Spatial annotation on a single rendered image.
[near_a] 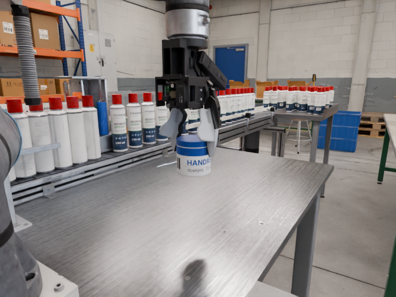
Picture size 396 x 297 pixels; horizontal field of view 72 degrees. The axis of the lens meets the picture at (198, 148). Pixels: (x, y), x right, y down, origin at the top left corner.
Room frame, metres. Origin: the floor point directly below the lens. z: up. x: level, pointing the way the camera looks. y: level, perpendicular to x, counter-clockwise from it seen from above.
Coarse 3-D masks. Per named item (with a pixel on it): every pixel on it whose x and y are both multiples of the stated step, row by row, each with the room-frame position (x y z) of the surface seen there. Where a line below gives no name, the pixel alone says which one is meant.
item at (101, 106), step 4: (100, 100) 0.96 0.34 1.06; (100, 104) 0.96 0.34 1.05; (104, 104) 0.96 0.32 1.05; (100, 108) 0.96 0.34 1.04; (104, 108) 0.96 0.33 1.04; (100, 112) 0.96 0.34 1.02; (104, 112) 0.96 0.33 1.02; (100, 116) 0.96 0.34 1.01; (104, 116) 0.96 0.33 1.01; (100, 120) 0.96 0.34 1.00; (104, 120) 0.96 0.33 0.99; (100, 124) 0.96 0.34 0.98; (104, 124) 0.96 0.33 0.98; (100, 128) 0.96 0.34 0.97; (104, 128) 0.96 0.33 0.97; (100, 132) 0.96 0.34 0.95; (104, 132) 0.96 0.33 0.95
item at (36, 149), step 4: (48, 144) 0.72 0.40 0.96; (52, 144) 0.73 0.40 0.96; (56, 144) 0.74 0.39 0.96; (60, 144) 0.75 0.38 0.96; (24, 148) 0.68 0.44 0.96; (28, 148) 0.68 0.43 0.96; (32, 148) 0.69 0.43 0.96; (36, 148) 0.69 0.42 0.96; (40, 148) 0.70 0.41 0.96; (44, 148) 0.71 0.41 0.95; (48, 148) 0.72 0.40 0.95; (52, 148) 0.73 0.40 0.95; (24, 152) 0.67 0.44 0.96; (28, 152) 0.68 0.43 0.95; (32, 152) 0.69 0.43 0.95; (36, 152) 0.69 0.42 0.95
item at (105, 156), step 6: (168, 138) 1.20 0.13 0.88; (156, 144) 1.08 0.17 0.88; (132, 150) 0.98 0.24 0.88; (138, 150) 0.99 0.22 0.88; (102, 156) 0.90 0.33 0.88; (108, 156) 0.90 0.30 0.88; (114, 156) 0.90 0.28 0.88; (90, 162) 0.83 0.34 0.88; (96, 162) 0.84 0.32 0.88; (72, 168) 0.77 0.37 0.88; (42, 174) 0.71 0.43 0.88; (48, 174) 0.71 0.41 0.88; (18, 180) 0.67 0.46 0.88; (24, 180) 0.67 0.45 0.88; (30, 180) 0.67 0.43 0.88
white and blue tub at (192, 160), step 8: (184, 136) 0.55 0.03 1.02; (192, 136) 0.55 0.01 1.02; (176, 144) 0.53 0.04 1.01; (184, 144) 0.50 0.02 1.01; (192, 144) 0.50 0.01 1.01; (200, 144) 0.50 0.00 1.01; (184, 152) 0.50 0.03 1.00; (192, 152) 0.50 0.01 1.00; (200, 152) 0.50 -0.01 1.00; (184, 160) 0.51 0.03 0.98; (192, 160) 0.50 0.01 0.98; (200, 160) 0.50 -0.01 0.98; (208, 160) 0.52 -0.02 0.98; (184, 168) 0.51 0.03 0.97; (192, 168) 0.50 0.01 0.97; (200, 168) 0.50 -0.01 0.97; (208, 168) 0.52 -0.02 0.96; (192, 176) 0.50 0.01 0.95; (200, 176) 0.51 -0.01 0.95
